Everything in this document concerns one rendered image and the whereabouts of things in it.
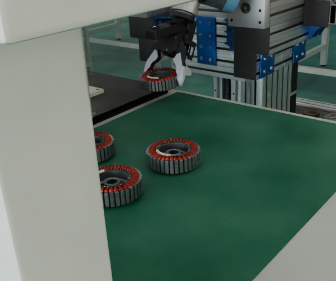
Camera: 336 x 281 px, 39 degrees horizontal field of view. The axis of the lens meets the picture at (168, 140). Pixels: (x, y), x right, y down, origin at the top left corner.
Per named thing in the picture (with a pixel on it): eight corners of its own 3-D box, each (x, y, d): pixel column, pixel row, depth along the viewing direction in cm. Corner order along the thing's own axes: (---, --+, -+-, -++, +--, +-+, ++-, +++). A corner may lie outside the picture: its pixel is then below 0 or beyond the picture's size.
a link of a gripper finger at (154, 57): (153, 84, 142) (173, 60, 139) (141, 79, 137) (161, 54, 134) (148, 77, 144) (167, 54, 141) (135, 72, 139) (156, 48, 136)
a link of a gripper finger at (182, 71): (198, 86, 133) (191, 57, 136) (187, 81, 128) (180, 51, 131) (189, 91, 134) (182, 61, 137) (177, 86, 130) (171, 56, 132)
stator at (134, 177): (153, 184, 92) (151, 166, 91) (124, 214, 83) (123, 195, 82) (103, 175, 97) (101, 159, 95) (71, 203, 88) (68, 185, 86)
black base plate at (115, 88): (38, 66, 183) (37, 60, 182) (168, 92, 144) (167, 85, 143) (-85, 101, 150) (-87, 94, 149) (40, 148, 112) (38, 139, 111)
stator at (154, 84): (157, 76, 141) (156, 64, 140) (188, 82, 135) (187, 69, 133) (132, 89, 134) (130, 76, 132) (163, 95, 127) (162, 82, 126)
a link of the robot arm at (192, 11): (190, -5, 130) (167, -5, 135) (186, 12, 130) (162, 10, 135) (204, 6, 136) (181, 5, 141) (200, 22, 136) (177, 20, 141)
